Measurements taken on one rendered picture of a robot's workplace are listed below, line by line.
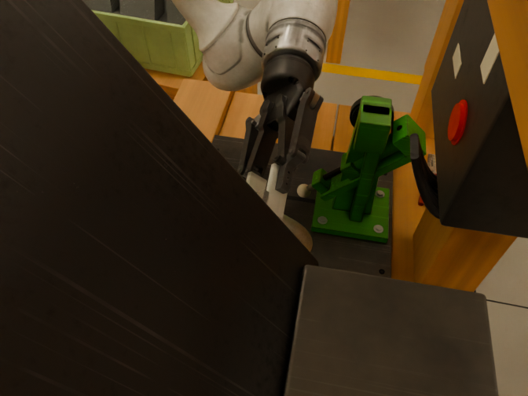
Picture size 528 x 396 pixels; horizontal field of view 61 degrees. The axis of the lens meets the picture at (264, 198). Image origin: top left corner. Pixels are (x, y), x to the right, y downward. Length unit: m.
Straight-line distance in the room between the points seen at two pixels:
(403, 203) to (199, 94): 0.58
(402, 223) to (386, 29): 2.46
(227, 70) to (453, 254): 0.48
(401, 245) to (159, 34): 0.91
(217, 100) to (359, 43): 2.06
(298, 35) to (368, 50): 2.43
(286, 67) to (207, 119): 0.52
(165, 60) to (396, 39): 2.05
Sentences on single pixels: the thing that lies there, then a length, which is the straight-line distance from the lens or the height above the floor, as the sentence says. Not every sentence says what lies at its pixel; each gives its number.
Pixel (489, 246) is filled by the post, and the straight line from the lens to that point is 0.75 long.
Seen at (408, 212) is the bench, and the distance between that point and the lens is 0.99.
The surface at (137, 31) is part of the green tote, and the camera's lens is 1.45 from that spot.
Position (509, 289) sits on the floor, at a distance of 2.09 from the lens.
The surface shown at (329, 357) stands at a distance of 0.42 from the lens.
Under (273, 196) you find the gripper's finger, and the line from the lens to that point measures 0.54.
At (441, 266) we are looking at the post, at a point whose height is 1.00.
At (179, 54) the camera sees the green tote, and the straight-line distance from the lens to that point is 1.42.
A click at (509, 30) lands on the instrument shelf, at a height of 1.52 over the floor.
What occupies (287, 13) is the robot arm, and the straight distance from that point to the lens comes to 0.69.
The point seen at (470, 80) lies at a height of 1.44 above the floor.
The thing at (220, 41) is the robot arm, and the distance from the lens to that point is 0.78.
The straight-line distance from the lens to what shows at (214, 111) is 1.14.
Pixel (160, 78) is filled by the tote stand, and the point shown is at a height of 0.79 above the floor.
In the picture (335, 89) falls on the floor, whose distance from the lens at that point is 2.71.
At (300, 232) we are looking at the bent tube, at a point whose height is 1.16.
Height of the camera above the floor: 1.64
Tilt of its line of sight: 51 degrees down
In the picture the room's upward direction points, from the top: straight up
